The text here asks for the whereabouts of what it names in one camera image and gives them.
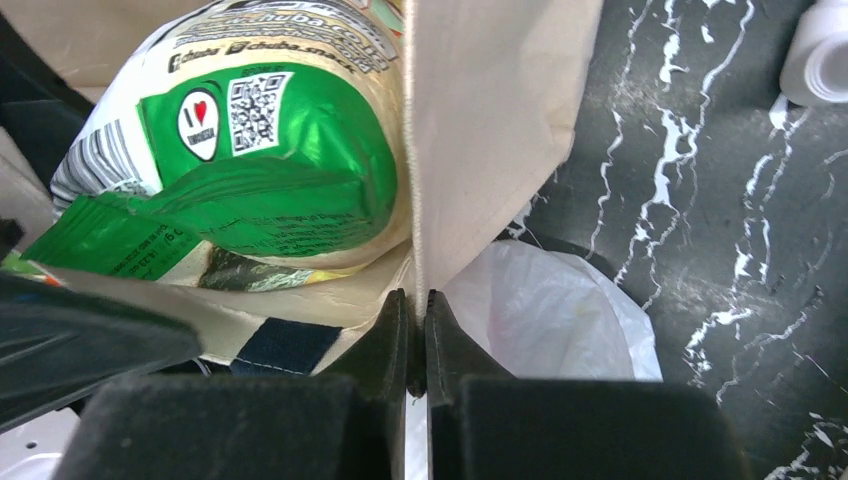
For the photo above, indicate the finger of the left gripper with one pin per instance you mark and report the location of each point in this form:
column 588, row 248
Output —
column 58, row 346

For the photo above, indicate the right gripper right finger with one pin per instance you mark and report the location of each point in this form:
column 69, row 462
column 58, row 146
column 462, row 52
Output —
column 485, row 423

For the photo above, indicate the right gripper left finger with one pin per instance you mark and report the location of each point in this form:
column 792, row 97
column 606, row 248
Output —
column 347, row 422

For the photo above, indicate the white plastic grocery bag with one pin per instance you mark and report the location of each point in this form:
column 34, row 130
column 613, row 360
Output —
column 544, row 314

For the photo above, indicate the large green chips bag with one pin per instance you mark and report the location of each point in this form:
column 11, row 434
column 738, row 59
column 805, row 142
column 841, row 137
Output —
column 247, row 146

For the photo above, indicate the beige canvas tote bag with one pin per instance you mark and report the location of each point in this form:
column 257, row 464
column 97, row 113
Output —
column 490, row 97

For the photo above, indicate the white pvc pipe frame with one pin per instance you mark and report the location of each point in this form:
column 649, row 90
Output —
column 815, row 69

